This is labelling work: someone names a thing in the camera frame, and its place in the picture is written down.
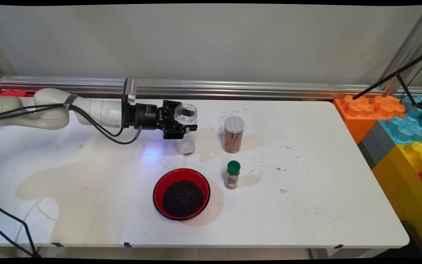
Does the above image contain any clear plastic jar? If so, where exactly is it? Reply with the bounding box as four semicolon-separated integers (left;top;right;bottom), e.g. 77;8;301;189
174;104;198;156

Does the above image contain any grey foam block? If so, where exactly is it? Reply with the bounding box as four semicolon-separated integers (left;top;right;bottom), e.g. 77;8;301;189
358;121;396;170

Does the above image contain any spice bottle green cap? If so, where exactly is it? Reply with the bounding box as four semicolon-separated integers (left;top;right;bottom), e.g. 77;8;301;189
225;160;241;190

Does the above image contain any blue foam block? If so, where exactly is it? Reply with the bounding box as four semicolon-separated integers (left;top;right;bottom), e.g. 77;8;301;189
378;96;422;144

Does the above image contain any black cable with plug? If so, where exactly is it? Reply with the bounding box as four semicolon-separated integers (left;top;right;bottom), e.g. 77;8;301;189
0;104;142;258

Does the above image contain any black tripod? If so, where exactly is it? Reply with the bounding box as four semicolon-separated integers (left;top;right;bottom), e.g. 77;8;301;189
352;48;422;112

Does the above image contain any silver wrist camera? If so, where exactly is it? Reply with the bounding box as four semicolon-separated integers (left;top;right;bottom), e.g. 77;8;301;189
122;77;137;103

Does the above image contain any orange foam block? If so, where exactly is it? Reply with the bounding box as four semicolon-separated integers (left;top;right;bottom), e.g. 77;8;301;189
333;95;406;145

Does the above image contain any grey cable strap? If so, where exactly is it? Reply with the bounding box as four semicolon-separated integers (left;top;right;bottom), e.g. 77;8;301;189
63;94;78;110

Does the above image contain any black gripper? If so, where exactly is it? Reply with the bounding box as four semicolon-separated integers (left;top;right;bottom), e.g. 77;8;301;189
122;99;198;140

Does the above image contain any red bowl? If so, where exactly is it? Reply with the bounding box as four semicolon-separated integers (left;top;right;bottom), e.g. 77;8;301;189
153;168;211;221

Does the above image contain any black camera cable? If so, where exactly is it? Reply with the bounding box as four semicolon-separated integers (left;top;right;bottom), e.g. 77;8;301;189
0;104;125;258

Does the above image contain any black seeds heap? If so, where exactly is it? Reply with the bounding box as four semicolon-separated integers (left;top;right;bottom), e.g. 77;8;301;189
162;180;205;217

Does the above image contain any aluminium wall rail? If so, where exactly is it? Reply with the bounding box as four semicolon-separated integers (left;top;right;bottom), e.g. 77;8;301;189
0;75;422;101

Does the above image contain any brown-filled jar silver lid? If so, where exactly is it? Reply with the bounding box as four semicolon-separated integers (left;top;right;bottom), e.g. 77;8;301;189
222;116;245;154

